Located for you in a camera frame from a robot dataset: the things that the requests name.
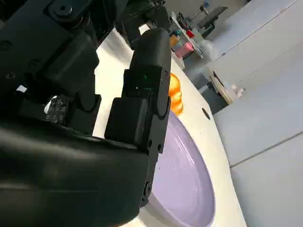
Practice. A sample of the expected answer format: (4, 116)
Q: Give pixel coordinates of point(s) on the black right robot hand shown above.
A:
(59, 165)

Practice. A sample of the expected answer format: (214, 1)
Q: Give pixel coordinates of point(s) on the orange and white bread roll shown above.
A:
(175, 94)

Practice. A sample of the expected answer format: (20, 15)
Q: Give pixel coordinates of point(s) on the lilac plate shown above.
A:
(184, 177)

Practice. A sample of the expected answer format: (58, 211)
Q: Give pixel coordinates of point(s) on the orange storage box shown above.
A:
(173, 40)

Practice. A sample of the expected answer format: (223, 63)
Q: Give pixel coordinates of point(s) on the pink storage box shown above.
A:
(183, 49)

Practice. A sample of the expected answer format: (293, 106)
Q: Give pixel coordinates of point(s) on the small white object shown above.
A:
(237, 91)

